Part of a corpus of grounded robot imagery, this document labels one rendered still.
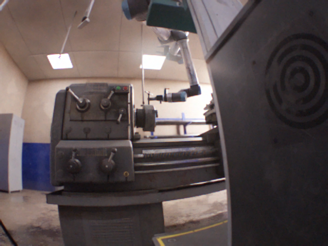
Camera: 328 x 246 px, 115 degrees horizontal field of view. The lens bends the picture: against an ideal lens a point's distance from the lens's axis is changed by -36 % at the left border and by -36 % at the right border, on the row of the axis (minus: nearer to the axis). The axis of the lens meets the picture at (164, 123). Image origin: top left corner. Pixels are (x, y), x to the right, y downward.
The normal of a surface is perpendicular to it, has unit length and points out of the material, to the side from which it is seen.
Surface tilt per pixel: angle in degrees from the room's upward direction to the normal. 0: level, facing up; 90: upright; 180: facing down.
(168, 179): 90
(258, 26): 90
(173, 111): 90
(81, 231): 90
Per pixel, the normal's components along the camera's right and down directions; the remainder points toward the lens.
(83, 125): 0.26, -0.28
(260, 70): -0.96, 0.00
